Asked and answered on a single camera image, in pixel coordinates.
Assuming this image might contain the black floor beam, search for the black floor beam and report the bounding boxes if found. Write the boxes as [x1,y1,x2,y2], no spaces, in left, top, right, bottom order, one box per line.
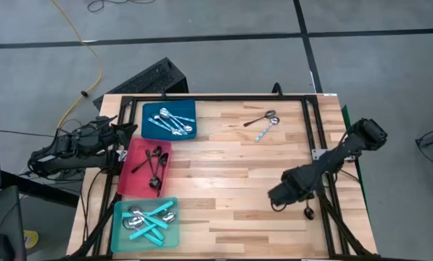
[0,170,81,208]

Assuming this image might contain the teal translucent plastic bin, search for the teal translucent plastic bin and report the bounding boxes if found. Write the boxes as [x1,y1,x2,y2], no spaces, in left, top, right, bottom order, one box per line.
[110,196,181,254]

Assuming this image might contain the pink plastic bin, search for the pink plastic bin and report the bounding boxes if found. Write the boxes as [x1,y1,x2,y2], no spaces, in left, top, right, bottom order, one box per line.
[116,137,173,199]

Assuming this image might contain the yellow floor marker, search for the yellow floor marker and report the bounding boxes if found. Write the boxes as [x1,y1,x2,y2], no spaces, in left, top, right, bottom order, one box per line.
[22,230,40,250]

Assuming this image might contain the silver mounting plate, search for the silver mounting plate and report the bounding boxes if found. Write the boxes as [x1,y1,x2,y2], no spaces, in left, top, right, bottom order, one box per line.
[311,147,329,161]

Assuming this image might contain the blue plastic bin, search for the blue plastic bin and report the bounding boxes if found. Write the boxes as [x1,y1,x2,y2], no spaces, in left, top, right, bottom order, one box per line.
[141,99,198,141]

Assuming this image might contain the yellow cable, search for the yellow cable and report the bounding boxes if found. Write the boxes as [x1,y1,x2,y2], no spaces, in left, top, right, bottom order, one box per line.
[50,0,104,130]

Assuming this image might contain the black cable coil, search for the black cable coil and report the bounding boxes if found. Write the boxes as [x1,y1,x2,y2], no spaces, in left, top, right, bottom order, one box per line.
[414,128,433,179]

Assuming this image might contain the black floor cable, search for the black floor cable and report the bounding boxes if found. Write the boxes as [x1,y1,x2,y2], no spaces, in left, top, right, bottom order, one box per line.
[87,0,157,13]

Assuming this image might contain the black desk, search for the black desk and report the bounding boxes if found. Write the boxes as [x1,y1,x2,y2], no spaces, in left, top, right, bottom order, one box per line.
[0,185,28,261]

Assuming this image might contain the black computer mouse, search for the black computer mouse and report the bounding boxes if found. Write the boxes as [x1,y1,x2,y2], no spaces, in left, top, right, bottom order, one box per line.
[0,233,17,261]

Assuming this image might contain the silver spoon with patterned handle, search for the silver spoon with patterned handle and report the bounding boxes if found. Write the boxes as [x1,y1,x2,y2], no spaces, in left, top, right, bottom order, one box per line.
[164,112,194,133]
[254,116,281,143]
[147,117,183,136]
[159,107,197,123]
[170,115,196,124]
[152,114,183,136]

